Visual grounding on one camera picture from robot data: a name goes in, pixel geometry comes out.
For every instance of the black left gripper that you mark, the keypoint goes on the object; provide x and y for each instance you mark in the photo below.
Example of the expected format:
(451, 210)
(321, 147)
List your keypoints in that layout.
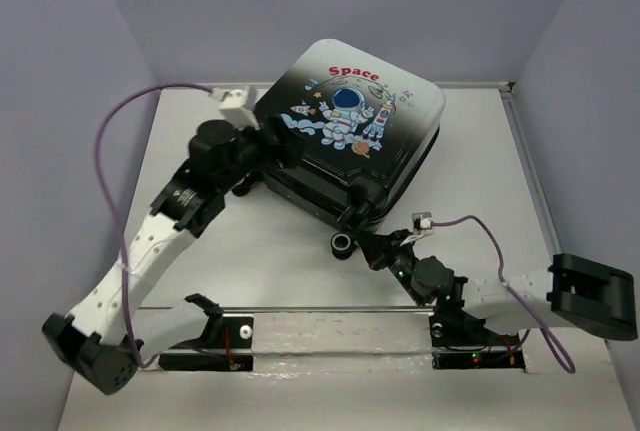
(284, 157)

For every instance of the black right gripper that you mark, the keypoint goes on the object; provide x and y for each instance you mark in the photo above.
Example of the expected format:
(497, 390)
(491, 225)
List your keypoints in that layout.
(380, 249)

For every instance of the black hard-shell suitcase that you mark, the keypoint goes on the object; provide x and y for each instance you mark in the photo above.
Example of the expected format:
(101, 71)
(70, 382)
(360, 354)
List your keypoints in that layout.
(367, 126)

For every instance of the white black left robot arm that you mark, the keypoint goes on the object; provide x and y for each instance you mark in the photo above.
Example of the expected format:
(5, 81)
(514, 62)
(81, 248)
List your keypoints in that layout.
(96, 337)

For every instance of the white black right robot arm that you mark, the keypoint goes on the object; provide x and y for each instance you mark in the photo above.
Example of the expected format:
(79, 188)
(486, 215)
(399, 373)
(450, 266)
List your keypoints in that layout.
(571, 292)

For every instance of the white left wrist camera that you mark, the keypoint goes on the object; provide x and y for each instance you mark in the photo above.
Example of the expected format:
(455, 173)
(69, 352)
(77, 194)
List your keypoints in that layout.
(237, 106)

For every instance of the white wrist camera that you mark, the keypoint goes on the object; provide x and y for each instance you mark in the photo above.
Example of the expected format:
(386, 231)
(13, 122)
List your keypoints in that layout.
(422, 226)
(237, 106)

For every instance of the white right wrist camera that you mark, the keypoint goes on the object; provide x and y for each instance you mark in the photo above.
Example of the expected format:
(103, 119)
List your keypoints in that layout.
(422, 226)

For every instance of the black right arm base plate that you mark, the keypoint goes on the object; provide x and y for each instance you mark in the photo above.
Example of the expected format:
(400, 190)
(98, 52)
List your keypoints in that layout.
(461, 342)

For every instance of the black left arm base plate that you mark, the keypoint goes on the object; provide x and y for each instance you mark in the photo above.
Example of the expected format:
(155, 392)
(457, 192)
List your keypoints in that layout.
(223, 345)

